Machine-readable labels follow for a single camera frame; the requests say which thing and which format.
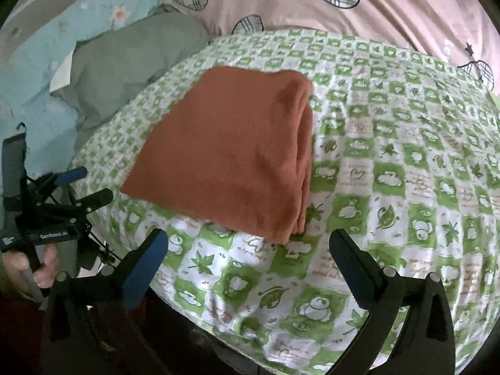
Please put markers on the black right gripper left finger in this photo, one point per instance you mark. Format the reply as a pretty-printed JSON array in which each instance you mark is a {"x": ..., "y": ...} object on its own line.
[{"x": 87, "y": 326}]

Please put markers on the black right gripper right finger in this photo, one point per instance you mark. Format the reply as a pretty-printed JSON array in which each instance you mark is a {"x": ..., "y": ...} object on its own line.
[{"x": 425, "y": 344}]

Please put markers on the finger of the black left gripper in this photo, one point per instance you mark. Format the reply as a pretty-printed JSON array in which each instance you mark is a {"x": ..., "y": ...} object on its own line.
[
  {"x": 95, "y": 201},
  {"x": 70, "y": 176}
]

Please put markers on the rust orange knit sweater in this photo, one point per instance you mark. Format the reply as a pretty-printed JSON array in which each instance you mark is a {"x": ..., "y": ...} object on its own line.
[{"x": 236, "y": 150}]

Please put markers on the light blue floral bedsheet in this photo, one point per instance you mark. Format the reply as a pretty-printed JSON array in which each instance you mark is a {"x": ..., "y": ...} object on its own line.
[{"x": 25, "y": 78}]

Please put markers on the sage green pillow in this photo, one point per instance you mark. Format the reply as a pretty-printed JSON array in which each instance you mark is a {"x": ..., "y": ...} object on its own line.
[{"x": 101, "y": 75}]

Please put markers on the green white checkered quilt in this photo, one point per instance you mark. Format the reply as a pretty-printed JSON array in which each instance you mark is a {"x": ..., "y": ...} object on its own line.
[{"x": 405, "y": 159}]

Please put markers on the pink heart pattern duvet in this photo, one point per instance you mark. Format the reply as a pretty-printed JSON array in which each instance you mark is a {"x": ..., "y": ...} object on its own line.
[{"x": 459, "y": 32}]

